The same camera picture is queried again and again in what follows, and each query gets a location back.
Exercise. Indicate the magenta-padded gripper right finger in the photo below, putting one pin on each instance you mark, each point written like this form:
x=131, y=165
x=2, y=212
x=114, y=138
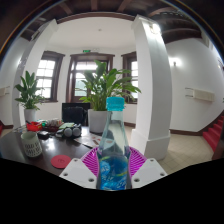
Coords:
x=146, y=171

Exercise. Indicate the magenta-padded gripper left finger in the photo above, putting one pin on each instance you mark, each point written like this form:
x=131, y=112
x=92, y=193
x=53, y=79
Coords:
x=78, y=171

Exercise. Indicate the clear bottle with blue cap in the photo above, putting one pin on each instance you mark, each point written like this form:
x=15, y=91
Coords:
x=114, y=156

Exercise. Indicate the flat round red coaster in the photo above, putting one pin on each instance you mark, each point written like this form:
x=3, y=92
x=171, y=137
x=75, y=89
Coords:
x=60, y=161

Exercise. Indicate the printed paper sheets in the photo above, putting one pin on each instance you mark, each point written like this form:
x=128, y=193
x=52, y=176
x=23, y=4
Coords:
x=90, y=140

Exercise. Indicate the box of snacks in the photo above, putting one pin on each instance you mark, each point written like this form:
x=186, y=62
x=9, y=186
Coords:
x=55, y=126

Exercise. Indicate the white mug with dark print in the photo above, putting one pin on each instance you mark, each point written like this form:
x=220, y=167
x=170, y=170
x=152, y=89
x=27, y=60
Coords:
x=31, y=145

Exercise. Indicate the black chair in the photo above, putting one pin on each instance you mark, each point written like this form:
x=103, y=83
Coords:
x=75, y=114

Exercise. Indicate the red box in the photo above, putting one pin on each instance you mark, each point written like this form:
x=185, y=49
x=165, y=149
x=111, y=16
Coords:
x=34, y=126

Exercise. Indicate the red carpeted stairs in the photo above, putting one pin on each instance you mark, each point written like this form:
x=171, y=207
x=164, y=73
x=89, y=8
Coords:
x=215, y=133

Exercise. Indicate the large potted green plant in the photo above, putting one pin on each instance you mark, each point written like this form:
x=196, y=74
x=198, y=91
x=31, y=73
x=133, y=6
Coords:
x=100, y=86

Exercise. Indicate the dark wooden glass door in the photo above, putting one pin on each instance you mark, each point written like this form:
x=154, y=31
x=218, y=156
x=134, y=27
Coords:
x=74, y=80

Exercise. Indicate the small potted green plant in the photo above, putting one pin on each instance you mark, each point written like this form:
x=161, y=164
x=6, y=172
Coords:
x=29, y=93

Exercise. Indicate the narrow dark-framed window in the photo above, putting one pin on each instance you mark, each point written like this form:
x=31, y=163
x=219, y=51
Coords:
x=133, y=73

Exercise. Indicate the wide dark-framed window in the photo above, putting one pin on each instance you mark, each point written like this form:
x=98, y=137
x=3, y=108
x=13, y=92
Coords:
x=46, y=75

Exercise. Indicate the green exit sign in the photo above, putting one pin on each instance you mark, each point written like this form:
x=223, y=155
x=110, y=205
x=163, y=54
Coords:
x=86, y=51

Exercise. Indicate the white wall radiator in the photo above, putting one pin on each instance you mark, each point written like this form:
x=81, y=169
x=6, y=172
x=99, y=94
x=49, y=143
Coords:
x=202, y=95
x=4, y=91

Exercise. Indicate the wall lamp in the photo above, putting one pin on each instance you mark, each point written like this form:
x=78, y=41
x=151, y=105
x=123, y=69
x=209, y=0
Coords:
x=174, y=61

